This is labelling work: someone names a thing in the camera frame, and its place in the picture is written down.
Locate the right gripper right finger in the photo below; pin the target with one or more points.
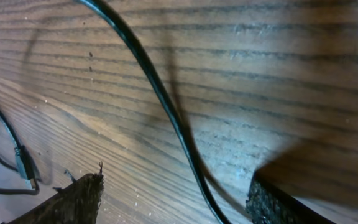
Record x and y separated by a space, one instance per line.
267 204

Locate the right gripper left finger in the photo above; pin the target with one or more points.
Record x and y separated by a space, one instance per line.
78 203

